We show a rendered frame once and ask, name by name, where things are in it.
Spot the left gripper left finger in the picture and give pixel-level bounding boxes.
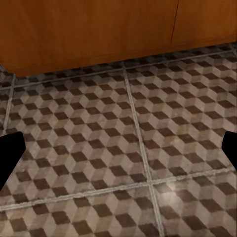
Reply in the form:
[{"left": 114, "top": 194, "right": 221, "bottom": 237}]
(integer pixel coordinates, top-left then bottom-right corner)
[{"left": 0, "top": 131, "right": 26, "bottom": 190}]

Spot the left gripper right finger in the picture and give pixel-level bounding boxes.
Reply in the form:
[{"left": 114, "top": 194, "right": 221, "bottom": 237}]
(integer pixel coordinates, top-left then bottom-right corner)
[{"left": 222, "top": 131, "right": 237, "bottom": 170}]

